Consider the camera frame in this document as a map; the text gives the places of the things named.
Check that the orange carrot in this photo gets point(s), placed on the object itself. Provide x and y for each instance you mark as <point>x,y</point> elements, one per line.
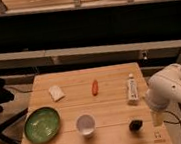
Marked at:
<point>94,88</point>

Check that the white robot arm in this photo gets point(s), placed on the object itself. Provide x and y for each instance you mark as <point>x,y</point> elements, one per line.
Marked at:
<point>163,87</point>

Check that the white tube with cap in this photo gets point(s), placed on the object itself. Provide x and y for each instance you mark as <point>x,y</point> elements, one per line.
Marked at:
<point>132,93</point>

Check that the small black object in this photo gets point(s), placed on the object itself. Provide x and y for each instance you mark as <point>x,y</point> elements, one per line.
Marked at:
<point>135,125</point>

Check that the green ceramic bowl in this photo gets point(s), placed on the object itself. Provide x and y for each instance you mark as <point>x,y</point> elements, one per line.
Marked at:
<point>42,125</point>

